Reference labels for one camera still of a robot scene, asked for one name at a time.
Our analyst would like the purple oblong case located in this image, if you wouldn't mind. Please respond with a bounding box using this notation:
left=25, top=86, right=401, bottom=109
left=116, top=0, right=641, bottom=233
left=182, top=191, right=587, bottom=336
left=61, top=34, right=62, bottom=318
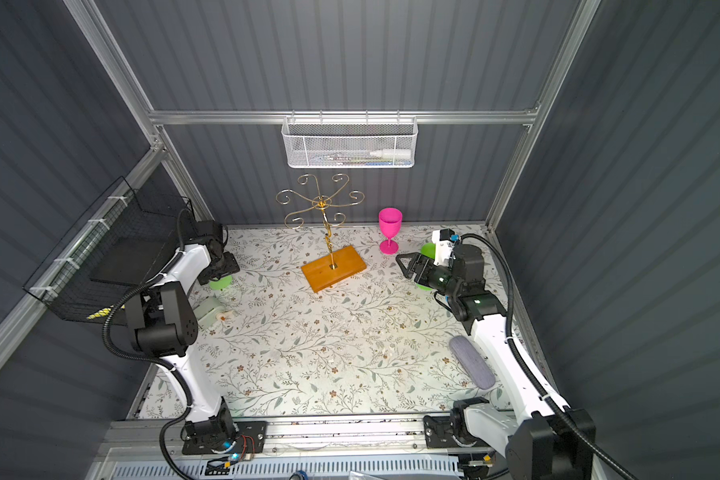
left=449, top=336, right=496, bottom=390

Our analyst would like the black wire basket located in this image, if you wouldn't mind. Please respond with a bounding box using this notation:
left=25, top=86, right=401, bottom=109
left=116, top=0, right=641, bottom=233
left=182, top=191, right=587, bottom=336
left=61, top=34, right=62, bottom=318
left=23, top=180, right=196, bottom=324

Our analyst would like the gold wire glass rack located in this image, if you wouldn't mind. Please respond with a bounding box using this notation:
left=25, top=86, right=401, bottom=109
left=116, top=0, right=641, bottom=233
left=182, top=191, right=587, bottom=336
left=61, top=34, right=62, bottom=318
left=276, top=173, right=367, bottom=293

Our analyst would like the green wine glass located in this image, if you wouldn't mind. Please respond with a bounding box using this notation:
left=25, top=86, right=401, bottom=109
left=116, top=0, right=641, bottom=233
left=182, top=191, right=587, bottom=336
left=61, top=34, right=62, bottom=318
left=416, top=242, right=439, bottom=293
left=208, top=275, right=232, bottom=291

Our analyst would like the white wire mesh basket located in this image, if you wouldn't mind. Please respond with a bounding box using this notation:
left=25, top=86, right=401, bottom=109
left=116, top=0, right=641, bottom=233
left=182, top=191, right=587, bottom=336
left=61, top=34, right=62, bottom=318
left=281, top=113, right=419, bottom=169

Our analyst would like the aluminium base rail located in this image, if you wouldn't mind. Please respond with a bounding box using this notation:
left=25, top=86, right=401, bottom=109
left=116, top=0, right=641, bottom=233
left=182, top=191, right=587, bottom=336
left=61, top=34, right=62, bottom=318
left=92, top=412, right=505, bottom=468

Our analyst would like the pink wine glass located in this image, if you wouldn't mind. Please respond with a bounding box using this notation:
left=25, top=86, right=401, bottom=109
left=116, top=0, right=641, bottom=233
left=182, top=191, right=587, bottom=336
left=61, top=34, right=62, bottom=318
left=378, top=207, right=403, bottom=255

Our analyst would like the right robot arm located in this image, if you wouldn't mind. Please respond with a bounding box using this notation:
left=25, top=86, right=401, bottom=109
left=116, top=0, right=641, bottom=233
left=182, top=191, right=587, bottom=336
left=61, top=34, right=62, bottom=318
left=396, top=241, right=596, bottom=479

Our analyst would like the floral table mat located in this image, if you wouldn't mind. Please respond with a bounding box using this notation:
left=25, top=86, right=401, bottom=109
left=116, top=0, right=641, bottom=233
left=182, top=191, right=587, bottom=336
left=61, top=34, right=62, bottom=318
left=189, top=225, right=510, bottom=417

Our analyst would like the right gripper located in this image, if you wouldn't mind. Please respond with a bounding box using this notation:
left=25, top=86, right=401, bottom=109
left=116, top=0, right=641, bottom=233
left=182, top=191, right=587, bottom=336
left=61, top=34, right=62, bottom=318
left=398, top=253, right=461, bottom=299

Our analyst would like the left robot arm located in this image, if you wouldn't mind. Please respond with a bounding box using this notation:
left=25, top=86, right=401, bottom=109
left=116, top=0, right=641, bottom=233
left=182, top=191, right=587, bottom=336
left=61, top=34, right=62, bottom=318
left=125, top=220, right=239, bottom=453

